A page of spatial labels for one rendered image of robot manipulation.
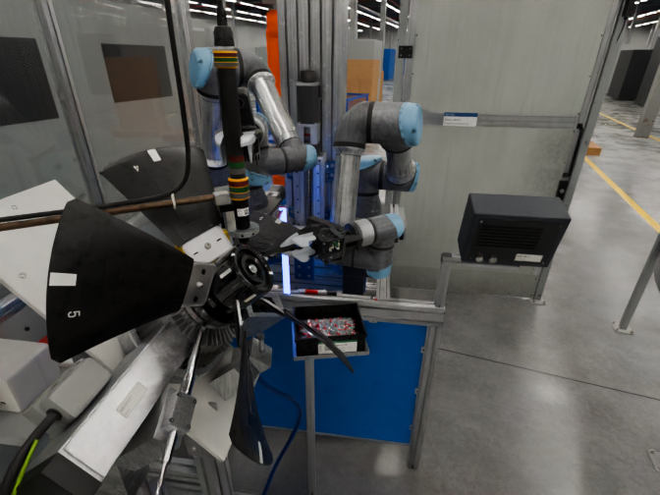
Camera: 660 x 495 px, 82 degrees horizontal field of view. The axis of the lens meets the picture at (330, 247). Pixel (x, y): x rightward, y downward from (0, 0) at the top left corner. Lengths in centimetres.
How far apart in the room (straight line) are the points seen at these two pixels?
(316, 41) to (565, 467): 209
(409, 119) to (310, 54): 68
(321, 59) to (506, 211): 93
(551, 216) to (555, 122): 161
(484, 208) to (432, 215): 160
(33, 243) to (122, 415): 41
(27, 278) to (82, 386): 26
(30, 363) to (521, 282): 283
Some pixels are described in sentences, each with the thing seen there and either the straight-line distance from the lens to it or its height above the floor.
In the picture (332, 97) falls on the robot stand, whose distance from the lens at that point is 166.
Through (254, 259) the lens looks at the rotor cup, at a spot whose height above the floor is 123.
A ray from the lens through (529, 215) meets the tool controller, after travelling 119.
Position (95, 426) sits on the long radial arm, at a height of 113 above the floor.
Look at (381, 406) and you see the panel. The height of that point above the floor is 34.
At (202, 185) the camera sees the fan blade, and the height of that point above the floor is 136.
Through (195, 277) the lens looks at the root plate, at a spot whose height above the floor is 124.
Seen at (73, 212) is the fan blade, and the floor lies 142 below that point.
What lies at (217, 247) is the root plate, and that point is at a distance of 84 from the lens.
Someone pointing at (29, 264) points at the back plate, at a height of 126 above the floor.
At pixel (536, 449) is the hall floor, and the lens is 220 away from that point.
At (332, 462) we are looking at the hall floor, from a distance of 194.
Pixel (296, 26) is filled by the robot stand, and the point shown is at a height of 172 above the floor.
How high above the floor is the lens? 162
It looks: 27 degrees down
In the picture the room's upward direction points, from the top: 1 degrees clockwise
